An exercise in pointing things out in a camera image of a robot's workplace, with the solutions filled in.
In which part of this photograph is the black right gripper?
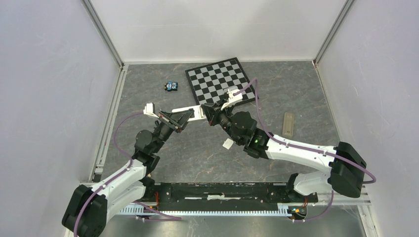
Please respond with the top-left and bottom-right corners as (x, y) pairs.
(202, 98), (242, 145)

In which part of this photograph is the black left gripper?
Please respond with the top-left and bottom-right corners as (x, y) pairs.
(152, 110), (195, 153)

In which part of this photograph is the white remote control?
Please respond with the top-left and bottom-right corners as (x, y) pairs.
(171, 105), (207, 122)

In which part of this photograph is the white battery cover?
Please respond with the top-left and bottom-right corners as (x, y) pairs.
(222, 138), (234, 150)

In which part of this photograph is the beige remote control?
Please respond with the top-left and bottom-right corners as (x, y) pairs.
(282, 112), (295, 138)

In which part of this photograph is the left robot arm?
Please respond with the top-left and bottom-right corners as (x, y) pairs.
(61, 109), (194, 237)

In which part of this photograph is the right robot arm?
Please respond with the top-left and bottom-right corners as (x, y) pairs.
(201, 103), (367, 201)

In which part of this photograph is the black white checkerboard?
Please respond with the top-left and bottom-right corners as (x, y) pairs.
(185, 57), (250, 105)

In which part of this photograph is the small blue owl toy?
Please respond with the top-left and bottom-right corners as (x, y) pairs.
(164, 81), (178, 92)

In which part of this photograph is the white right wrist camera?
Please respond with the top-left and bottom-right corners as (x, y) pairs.
(221, 88), (243, 110)

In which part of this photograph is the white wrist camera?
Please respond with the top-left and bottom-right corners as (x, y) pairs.
(143, 103), (159, 118)
(221, 88), (243, 110)

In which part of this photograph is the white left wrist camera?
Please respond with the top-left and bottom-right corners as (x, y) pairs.
(143, 103), (159, 118)

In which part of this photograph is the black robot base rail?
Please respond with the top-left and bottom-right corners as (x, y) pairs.
(140, 182), (318, 211)

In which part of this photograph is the white cable duct strip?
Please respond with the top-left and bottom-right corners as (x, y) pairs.
(117, 204), (307, 217)

